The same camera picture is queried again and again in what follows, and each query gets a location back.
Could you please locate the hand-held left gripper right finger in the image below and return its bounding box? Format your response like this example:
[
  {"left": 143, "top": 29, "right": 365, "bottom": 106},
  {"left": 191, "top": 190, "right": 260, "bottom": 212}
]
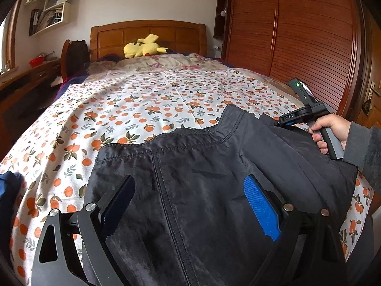
[{"left": 243, "top": 174, "right": 347, "bottom": 286}]

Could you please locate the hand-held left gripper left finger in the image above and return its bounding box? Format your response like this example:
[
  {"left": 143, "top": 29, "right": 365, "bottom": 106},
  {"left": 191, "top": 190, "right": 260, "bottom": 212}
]
[{"left": 30, "top": 174, "right": 136, "bottom": 286}]

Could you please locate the black jacket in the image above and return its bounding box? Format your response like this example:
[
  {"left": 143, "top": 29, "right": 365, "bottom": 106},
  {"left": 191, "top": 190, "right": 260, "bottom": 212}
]
[{"left": 80, "top": 105, "right": 358, "bottom": 286}]

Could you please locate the person's right forearm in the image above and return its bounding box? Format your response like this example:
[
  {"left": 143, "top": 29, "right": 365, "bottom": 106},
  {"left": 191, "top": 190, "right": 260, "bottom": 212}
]
[{"left": 342, "top": 121, "right": 381, "bottom": 182}]

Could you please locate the person's right hand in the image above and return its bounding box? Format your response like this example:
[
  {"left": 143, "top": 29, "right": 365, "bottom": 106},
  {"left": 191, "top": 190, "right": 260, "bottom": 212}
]
[{"left": 308, "top": 114, "right": 352, "bottom": 155}]

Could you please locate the wooden wardrobe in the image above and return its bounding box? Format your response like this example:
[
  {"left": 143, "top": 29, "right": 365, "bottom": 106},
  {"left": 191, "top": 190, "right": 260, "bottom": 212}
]
[{"left": 222, "top": 0, "right": 366, "bottom": 120}]

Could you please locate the wooden door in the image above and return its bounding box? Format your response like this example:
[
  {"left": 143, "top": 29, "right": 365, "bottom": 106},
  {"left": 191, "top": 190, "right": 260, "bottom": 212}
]
[{"left": 354, "top": 3, "right": 381, "bottom": 128}]

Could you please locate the orange print bed sheet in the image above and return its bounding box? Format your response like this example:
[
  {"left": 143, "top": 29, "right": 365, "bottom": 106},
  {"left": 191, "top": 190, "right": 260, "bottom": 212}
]
[{"left": 0, "top": 66, "right": 374, "bottom": 286}]

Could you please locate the blue garment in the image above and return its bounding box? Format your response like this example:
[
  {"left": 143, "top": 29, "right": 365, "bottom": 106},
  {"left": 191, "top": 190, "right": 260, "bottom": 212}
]
[{"left": 0, "top": 170, "right": 26, "bottom": 263}]

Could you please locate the open wooden side shelf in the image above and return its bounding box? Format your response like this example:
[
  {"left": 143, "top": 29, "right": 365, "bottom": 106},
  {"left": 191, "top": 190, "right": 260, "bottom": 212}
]
[{"left": 213, "top": 0, "right": 233, "bottom": 39}]

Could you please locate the wooden desk cabinet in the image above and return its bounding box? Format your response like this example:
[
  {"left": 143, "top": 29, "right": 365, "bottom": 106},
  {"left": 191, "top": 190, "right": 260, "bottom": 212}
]
[{"left": 0, "top": 58, "right": 64, "bottom": 155}]

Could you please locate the floral quilt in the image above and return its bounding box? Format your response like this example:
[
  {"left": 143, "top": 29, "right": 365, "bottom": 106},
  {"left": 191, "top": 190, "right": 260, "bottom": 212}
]
[{"left": 116, "top": 53, "right": 227, "bottom": 72}]

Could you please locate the dark cloth on chair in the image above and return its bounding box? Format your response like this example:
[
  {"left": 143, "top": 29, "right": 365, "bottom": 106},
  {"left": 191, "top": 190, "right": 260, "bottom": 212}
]
[{"left": 67, "top": 40, "right": 90, "bottom": 78}]

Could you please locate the yellow plush toy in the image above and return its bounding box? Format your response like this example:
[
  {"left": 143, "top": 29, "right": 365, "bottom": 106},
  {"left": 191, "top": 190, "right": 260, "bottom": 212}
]
[{"left": 123, "top": 33, "right": 168, "bottom": 59}]

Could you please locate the wooden chair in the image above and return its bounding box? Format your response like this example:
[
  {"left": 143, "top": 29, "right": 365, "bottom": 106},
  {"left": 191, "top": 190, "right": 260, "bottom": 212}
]
[{"left": 60, "top": 39, "right": 90, "bottom": 79}]

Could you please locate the red bowl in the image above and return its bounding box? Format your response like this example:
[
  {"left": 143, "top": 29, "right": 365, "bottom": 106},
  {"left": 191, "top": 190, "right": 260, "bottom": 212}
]
[{"left": 29, "top": 55, "right": 48, "bottom": 67}]

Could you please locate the wooden headboard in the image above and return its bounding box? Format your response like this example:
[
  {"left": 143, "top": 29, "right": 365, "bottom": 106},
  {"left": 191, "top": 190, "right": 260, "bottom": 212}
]
[{"left": 89, "top": 20, "right": 207, "bottom": 63}]

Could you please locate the row of books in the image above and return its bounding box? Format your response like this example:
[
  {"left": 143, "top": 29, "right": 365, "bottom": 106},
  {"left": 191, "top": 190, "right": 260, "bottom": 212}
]
[{"left": 30, "top": 9, "right": 64, "bottom": 35}]

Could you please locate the window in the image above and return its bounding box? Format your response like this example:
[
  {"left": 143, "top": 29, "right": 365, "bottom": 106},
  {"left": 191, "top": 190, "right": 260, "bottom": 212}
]
[{"left": 0, "top": 0, "right": 26, "bottom": 75}]

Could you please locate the brass door handle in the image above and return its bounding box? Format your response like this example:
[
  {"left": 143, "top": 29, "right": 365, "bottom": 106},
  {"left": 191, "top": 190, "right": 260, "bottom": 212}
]
[{"left": 361, "top": 81, "right": 377, "bottom": 115}]

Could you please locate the cream wall shelf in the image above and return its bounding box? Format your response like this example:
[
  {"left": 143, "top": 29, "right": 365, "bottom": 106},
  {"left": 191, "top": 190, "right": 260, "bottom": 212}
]
[{"left": 25, "top": 0, "right": 78, "bottom": 36}]

